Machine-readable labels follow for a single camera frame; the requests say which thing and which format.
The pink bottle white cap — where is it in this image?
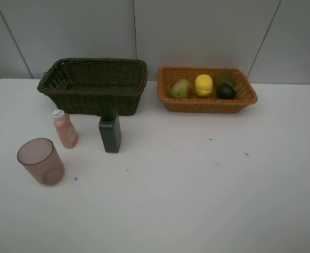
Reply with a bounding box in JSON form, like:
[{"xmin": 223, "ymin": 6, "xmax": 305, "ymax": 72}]
[{"xmin": 52, "ymin": 109, "xmax": 78, "ymax": 149}]

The dark brown wicker basket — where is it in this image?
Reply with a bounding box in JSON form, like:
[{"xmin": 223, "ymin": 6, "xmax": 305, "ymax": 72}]
[{"xmin": 37, "ymin": 58, "xmax": 148, "ymax": 116}]

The black bottle green label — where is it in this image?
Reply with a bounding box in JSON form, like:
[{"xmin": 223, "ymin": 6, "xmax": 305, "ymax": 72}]
[{"xmin": 98, "ymin": 101, "xmax": 122, "ymax": 153}]

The dark purple mangosteen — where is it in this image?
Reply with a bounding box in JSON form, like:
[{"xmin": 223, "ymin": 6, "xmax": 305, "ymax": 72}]
[{"xmin": 216, "ymin": 82, "xmax": 236, "ymax": 100}]

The green red mango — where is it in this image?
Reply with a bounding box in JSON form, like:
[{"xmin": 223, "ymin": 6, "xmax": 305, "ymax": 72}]
[{"xmin": 169, "ymin": 79, "xmax": 193, "ymax": 99}]

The brown kiwi fruit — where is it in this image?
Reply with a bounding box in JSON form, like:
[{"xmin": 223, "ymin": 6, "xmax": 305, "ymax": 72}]
[{"xmin": 215, "ymin": 68, "xmax": 234, "ymax": 86}]

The orange wicker basket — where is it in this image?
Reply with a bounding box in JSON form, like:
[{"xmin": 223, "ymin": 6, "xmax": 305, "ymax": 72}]
[{"xmin": 157, "ymin": 66, "xmax": 258, "ymax": 113}]

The yellow lemon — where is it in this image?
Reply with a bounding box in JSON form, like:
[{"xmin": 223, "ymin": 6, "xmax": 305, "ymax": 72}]
[{"xmin": 194, "ymin": 74, "xmax": 213, "ymax": 98}]

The translucent pink plastic cup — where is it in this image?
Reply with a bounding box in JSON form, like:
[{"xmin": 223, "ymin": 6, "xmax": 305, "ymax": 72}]
[{"xmin": 17, "ymin": 138, "xmax": 65, "ymax": 186}]

